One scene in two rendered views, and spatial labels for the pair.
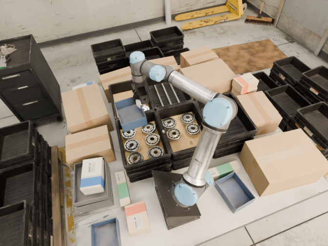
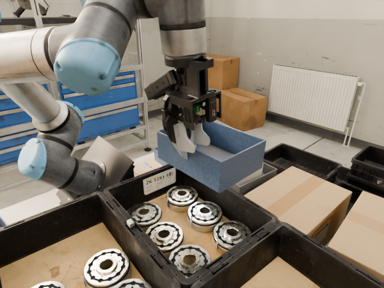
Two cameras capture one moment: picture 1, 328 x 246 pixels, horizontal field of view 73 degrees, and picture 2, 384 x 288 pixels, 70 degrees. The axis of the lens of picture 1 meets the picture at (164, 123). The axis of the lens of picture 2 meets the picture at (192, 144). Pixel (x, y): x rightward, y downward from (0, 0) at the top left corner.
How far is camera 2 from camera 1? 1.58 m
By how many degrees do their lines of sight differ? 101
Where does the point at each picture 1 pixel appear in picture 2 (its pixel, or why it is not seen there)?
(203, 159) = not seen: hidden behind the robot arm
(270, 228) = not seen: outside the picture
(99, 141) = (276, 201)
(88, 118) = (354, 218)
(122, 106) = (250, 166)
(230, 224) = (11, 209)
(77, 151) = (295, 179)
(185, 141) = (73, 270)
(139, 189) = not seen: hidden behind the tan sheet
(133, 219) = (152, 166)
